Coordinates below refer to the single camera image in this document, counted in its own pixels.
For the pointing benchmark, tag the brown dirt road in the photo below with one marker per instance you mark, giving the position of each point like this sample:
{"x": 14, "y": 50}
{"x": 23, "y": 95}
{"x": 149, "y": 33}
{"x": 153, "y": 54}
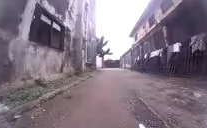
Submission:
{"x": 101, "y": 100}

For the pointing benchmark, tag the grass verge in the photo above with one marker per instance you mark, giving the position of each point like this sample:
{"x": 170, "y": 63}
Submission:
{"x": 24, "y": 94}

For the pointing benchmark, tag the long building with balcony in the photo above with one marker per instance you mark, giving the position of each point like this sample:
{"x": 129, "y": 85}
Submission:
{"x": 171, "y": 23}

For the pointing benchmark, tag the tree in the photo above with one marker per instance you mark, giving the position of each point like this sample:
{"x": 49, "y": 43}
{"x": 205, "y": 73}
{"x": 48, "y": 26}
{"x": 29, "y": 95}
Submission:
{"x": 101, "y": 48}

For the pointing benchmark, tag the grey weathered concrete building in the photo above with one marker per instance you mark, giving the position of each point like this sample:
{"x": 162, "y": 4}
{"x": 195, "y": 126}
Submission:
{"x": 34, "y": 56}

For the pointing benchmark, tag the concrete kerb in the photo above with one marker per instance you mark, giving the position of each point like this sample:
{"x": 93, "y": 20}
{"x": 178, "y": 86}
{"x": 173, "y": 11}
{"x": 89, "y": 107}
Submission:
{"x": 47, "y": 96}

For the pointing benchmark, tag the dark fence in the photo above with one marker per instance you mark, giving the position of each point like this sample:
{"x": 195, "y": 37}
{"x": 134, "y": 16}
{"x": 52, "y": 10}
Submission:
{"x": 184, "y": 63}

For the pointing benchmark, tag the robot's own part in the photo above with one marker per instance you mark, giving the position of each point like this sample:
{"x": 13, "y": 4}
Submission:
{"x": 141, "y": 126}

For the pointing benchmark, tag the dark wall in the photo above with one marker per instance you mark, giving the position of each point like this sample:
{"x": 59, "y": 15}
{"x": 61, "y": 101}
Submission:
{"x": 111, "y": 64}

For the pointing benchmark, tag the row of hanging laundry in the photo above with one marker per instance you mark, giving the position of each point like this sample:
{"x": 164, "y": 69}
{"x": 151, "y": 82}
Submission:
{"x": 197, "y": 42}

